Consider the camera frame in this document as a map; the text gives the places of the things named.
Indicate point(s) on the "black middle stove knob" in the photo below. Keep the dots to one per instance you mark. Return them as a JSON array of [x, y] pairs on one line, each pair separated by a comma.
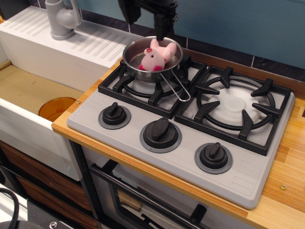
[[160, 136]]

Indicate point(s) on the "wooden drawer front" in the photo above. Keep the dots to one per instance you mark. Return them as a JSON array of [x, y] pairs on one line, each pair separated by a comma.
[[47, 187]]

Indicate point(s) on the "grey toy stove top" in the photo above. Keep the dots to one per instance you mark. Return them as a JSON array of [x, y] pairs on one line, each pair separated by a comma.
[[242, 183]]

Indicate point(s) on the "pink stuffed pig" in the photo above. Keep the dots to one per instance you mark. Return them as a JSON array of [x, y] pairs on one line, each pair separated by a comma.
[[156, 57]]

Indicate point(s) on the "black burner grate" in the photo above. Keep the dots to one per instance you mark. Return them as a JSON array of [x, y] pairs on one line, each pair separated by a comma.
[[152, 97], [236, 108]]

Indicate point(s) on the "orange plastic bowl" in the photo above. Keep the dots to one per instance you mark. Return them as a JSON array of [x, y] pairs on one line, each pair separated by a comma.
[[54, 108]]

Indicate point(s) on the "black right burner grate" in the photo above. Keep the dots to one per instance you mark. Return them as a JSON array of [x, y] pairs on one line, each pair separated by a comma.
[[236, 108]]

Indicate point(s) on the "white oven door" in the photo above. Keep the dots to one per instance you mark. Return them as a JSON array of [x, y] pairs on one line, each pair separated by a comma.
[[133, 214]]

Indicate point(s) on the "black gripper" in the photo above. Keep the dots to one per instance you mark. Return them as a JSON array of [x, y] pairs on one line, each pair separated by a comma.
[[164, 14]]

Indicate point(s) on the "black oven door handle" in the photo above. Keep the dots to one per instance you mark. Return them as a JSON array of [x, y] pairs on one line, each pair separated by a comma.
[[105, 173]]

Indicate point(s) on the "black left burner grate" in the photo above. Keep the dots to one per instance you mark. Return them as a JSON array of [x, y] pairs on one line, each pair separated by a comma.
[[152, 97]]

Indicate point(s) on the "grey toy faucet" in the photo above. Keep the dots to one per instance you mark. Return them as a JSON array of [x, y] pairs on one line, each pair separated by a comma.
[[62, 21]]

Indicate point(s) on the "black right stove knob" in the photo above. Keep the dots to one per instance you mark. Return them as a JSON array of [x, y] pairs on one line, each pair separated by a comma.
[[213, 158]]

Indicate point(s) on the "black left stove knob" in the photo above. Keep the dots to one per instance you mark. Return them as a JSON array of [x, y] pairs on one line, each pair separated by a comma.
[[114, 117]]

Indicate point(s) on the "black stove knob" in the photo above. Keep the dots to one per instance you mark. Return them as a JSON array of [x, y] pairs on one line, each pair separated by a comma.
[[114, 117], [160, 136], [213, 158]]

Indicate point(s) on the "stainless steel pan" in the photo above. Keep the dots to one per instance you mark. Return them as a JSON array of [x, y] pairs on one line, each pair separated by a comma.
[[134, 53]]

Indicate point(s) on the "white sink unit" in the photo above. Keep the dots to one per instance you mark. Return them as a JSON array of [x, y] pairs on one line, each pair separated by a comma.
[[41, 69]]

